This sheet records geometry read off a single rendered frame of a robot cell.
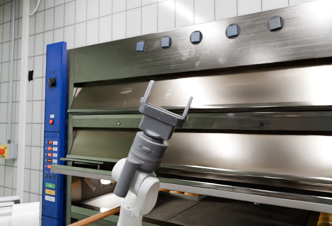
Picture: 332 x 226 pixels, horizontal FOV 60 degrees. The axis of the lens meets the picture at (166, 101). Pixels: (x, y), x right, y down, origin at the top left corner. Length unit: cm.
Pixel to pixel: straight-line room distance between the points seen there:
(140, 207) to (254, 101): 63
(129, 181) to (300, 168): 66
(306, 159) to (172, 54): 72
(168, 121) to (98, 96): 97
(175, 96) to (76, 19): 85
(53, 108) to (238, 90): 115
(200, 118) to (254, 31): 43
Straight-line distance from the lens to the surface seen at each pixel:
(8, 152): 222
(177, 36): 138
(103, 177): 143
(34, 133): 208
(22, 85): 219
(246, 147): 122
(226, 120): 123
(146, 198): 76
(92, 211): 173
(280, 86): 118
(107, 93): 161
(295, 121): 116
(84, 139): 173
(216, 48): 128
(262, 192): 107
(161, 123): 72
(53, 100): 189
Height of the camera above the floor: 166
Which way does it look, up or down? 4 degrees up
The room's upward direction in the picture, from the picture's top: straight up
